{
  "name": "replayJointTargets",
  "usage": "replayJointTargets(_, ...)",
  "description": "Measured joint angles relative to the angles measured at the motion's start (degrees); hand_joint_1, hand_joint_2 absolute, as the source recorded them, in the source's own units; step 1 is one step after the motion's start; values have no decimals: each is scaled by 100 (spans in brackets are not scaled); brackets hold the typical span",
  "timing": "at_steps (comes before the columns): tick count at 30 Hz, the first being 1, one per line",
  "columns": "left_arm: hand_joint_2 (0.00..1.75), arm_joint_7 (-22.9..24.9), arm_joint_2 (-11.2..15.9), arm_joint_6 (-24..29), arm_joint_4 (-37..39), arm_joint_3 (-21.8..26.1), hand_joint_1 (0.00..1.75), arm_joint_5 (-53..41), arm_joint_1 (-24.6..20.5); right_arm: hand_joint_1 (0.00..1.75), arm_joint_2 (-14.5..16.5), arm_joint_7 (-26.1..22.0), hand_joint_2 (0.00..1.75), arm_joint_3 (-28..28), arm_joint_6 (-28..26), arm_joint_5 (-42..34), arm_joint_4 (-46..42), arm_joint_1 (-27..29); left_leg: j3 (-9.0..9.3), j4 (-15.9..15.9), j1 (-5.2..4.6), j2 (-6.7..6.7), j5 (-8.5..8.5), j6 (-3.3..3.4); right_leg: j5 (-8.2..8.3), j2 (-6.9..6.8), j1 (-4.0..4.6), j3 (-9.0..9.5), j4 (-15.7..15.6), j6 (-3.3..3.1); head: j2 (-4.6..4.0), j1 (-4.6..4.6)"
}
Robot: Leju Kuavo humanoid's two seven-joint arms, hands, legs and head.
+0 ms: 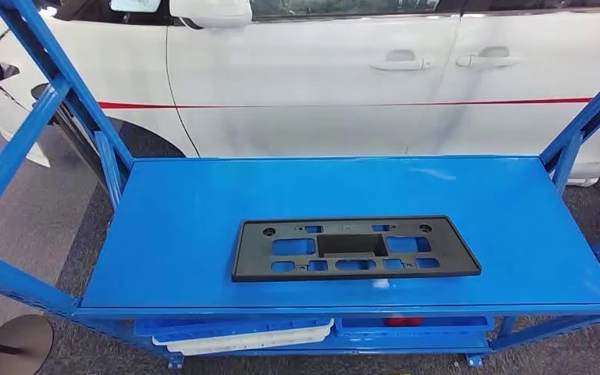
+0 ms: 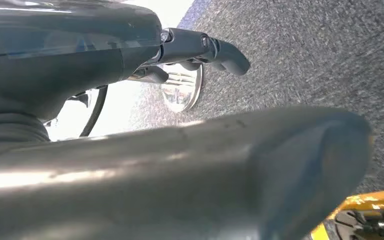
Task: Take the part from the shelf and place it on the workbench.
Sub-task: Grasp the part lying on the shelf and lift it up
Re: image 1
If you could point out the black plastic licence plate bracket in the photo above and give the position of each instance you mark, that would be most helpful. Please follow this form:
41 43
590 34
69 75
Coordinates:
251 259

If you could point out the blue metal shelving rack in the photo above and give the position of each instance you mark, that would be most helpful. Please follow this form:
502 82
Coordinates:
331 191

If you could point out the white car with red stripe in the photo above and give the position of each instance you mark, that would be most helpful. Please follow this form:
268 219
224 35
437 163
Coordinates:
305 77

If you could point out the red object in crate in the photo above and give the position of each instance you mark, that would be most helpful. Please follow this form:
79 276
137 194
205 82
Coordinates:
403 322

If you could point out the white car side mirror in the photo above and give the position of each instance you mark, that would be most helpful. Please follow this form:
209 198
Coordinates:
207 13

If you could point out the blue plastic crate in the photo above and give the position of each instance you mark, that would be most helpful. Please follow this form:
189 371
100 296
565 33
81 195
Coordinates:
460 326

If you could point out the black round-base stanchion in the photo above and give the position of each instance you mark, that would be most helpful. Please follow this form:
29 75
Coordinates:
28 331
75 140

